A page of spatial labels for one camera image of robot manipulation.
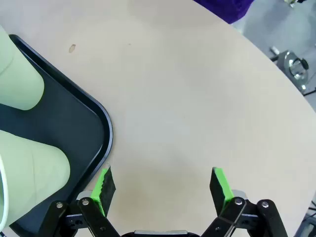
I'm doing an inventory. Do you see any thin black cable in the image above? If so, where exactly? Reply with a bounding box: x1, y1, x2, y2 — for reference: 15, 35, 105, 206
300, 199, 316, 237

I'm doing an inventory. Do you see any black plastic tray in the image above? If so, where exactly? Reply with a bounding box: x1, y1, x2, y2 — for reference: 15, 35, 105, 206
0, 34, 114, 237

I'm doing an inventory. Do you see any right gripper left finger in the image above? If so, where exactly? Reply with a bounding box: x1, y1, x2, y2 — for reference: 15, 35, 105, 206
37, 165, 121, 237

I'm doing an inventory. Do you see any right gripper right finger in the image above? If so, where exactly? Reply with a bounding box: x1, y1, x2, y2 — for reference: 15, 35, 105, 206
201, 167, 288, 237

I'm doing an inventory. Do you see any silver metal clamp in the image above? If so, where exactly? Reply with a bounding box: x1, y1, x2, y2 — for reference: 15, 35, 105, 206
269, 45, 316, 96

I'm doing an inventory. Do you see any person in purple hoodie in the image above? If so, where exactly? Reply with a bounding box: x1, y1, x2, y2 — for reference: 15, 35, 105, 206
192, 0, 249, 25

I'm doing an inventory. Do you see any pale green plastic cup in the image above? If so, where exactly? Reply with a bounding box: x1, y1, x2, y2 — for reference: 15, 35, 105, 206
0, 129, 72, 228
0, 24, 45, 111

